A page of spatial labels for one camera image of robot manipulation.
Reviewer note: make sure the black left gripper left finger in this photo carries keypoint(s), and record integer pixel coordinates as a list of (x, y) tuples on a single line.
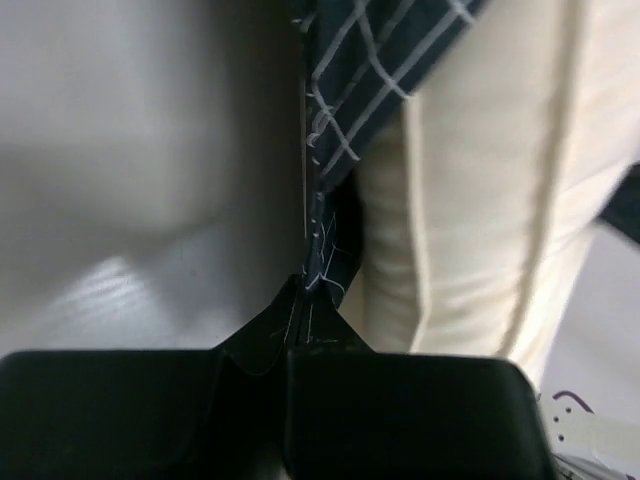
[(146, 414)]

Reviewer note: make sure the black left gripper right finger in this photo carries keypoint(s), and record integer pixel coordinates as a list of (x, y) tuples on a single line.
[(353, 413)]

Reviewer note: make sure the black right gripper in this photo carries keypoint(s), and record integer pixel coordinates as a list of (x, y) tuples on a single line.
[(622, 212)]

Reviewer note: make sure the dark checkered pillowcase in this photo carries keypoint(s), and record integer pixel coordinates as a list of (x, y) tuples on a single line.
[(361, 60)]

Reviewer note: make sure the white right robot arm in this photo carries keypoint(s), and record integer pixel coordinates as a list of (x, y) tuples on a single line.
[(590, 397)]

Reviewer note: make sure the cream white pillow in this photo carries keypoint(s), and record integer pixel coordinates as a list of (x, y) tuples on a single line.
[(480, 195)]

